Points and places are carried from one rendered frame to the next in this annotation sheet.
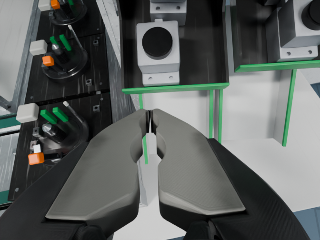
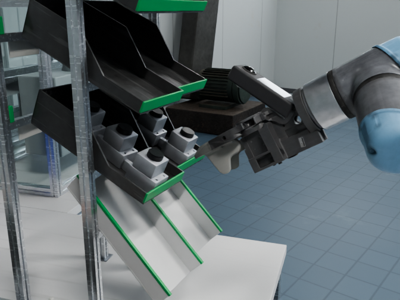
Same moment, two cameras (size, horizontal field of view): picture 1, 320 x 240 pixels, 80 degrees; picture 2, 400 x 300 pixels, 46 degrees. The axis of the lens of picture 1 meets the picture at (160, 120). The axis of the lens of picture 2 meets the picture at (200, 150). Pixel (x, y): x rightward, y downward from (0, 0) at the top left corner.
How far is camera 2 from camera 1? 0.75 m
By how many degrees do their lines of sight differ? 66
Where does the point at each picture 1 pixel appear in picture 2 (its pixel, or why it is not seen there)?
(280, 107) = (195, 212)
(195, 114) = (158, 243)
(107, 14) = (88, 172)
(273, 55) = (181, 159)
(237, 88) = not seen: hidden behind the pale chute
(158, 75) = (158, 177)
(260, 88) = (174, 208)
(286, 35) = (183, 145)
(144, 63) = (157, 164)
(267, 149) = (212, 276)
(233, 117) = not seen: hidden behind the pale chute
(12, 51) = not seen: outside the picture
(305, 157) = (236, 262)
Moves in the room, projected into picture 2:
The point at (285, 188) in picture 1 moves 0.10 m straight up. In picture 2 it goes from (253, 283) to (254, 247)
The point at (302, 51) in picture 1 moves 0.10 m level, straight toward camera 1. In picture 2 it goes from (191, 151) to (208, 165)
